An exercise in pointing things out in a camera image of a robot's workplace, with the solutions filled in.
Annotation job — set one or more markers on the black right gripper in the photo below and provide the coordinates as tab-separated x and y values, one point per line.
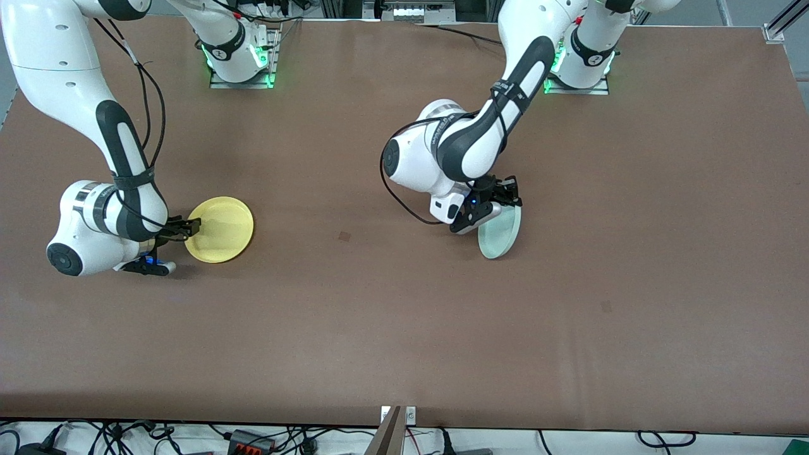
169	230

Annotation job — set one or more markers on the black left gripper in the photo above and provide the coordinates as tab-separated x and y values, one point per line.
492	191

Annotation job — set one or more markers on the yellow plate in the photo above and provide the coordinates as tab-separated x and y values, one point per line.
221	230

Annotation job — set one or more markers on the pale green plate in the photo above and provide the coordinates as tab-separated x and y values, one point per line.
499	237

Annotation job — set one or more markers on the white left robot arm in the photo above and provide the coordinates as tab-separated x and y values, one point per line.
468	145

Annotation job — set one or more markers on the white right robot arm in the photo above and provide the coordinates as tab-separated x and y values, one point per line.
50	63

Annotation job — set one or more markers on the white connector block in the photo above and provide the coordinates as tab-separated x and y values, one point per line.
409	14

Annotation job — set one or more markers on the black orange power brick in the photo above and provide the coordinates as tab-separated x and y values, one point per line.
249	440

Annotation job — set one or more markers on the grey box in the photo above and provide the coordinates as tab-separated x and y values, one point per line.
474	452

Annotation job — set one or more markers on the green board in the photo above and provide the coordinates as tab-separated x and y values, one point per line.
797	447

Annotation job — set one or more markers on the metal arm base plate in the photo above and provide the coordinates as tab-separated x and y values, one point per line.
221	84
600	91

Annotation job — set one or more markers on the white post bracket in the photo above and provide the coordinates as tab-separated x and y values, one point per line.
411	415

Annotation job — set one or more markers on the aluminium profile post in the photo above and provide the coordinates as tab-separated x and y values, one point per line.
387	436

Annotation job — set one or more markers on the aluminium corner bracket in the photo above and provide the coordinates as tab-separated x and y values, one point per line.
772	33

